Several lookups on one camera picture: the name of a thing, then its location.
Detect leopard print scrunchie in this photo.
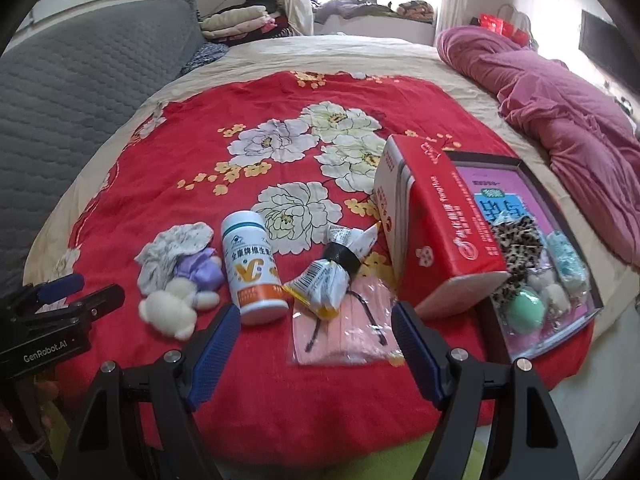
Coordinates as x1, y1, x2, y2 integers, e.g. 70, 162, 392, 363
490, 217, 546, 306

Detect blue patterned pillow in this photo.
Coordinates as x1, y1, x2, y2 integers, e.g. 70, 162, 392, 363
181, 42, 228, 78

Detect pink quilt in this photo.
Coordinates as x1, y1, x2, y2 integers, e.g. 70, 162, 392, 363
436, 26, 640, 266

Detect black wall television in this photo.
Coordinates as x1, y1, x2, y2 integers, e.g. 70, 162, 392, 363
578, 10, 626, 68

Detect brown patterned clothes pile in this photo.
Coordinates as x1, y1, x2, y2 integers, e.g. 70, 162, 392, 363
397, 0, 436, 23

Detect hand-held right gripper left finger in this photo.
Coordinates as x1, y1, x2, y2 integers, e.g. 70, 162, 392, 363
57, 302, 242, 480

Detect beige pompom keychain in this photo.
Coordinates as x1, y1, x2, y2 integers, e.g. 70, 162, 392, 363
542, 282, 576, 333

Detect pale blue white sock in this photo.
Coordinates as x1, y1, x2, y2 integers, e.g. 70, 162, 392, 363
545, 230, 591, 293

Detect white floral cloth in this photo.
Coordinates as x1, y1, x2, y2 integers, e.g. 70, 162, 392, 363
135, 222, 213, 296

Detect stack of folded clothes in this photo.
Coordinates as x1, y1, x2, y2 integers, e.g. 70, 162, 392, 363
200, 0, 301, 43

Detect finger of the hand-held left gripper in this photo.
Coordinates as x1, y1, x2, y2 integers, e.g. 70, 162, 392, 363
17, 274, 85, 306
50, 284, 126, 323

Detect green egg sponge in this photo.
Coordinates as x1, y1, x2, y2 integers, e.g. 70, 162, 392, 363
501, 292, 546, 335

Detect snack packet with black tape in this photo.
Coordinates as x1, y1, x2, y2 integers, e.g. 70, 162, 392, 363
284, 224, 383, 322

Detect red cardboard box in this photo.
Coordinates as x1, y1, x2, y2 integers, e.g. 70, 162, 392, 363
374, 134, 510, 320

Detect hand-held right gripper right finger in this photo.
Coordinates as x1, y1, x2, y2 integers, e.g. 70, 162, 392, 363
391, 301, 581, 480

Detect cream plush bear lilac dress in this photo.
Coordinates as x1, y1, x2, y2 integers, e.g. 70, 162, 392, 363
138, 250, 226, 341

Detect red floral blanket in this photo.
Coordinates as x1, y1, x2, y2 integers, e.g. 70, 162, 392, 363
55, 70, 596, 471

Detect white pill bottle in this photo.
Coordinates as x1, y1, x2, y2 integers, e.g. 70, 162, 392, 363
221, 210, 290, 326

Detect person's left hand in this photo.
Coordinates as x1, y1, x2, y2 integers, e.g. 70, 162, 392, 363
0, 380, 58, 456

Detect grey quilted headboard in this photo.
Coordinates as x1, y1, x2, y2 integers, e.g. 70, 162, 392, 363
0, 0, 206, 301

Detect grey clothes pile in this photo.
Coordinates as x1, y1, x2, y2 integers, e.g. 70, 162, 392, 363
312, 0, 396, 23

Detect pink face mask packet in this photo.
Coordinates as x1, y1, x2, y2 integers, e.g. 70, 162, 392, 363
289, 252, 406, 368

